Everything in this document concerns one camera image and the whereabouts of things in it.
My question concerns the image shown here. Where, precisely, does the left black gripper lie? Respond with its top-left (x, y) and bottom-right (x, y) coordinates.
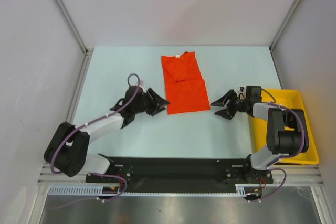
top-left (133, 87), bottom-right (170, 116)

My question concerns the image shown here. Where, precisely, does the orange t-shirt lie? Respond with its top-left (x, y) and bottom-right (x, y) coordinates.
top-left (161, 51), bottom-right (210, 115)

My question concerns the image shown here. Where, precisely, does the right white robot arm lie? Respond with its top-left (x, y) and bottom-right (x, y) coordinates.
top-left (211, 86), bottom-right (309, 183)

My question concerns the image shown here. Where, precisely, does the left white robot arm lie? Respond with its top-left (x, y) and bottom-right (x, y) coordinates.
top-left (44, 86), bottom-right (170, 182)

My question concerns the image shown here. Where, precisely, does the white slotted cable duct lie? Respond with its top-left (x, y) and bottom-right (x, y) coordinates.
top-left (48, 185), bottom-right (261, 197)

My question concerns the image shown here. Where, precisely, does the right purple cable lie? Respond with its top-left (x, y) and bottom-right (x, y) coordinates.
top-left (246, 87), bottom-right (309, 204)

